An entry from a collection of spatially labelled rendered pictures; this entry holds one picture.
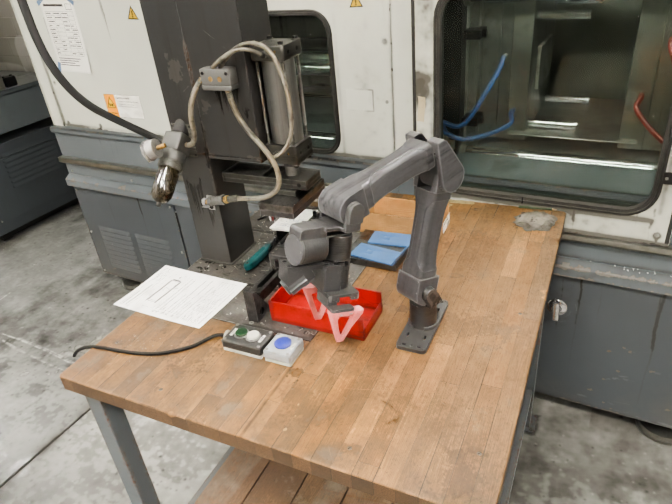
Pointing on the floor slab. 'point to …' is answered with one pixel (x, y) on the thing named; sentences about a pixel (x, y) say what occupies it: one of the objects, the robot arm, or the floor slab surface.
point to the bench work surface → (351, 386)
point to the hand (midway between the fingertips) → (328, 326)
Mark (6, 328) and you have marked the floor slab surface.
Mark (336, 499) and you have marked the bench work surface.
